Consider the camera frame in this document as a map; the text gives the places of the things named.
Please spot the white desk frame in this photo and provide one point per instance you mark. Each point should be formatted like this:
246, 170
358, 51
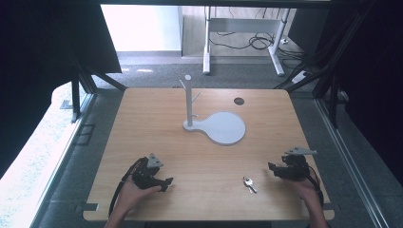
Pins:
244, 24

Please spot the black metal frame strut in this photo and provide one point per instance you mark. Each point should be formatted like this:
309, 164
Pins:
83, 82
326, 63

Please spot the white wall panel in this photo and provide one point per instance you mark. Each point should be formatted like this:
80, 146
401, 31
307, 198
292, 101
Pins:
141, 28

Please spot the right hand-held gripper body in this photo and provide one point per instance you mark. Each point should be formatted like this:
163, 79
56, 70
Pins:
294, 167

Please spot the white key holder stand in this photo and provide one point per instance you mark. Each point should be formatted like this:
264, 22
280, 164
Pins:
223, 128

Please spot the person's left hand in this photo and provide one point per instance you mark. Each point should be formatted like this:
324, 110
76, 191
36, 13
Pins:
133, 196

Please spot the silver key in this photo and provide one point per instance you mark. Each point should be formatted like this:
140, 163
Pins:
249, 184

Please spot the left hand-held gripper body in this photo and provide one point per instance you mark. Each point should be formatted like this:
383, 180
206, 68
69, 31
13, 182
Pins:
144, 176

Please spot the black curtain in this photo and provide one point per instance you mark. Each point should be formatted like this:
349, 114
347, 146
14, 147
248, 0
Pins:
34, 63
374, 63

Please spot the person's right hand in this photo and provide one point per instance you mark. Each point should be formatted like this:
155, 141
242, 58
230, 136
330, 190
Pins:
305, 190

